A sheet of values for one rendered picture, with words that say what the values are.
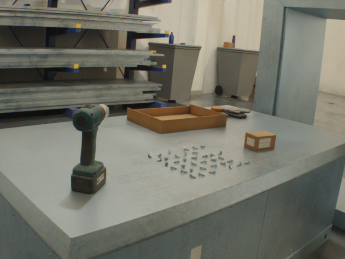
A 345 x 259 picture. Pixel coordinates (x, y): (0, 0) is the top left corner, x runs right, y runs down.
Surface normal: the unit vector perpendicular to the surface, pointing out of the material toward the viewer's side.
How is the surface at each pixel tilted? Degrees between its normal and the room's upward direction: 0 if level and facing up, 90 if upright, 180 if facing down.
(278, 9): 90
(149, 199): 0
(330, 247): 0
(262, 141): 90
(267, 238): 90
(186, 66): 96
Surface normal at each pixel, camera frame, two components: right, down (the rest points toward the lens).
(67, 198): 0.08, -0.97
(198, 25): 0.65, 0.22
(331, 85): -0.76, 0.08
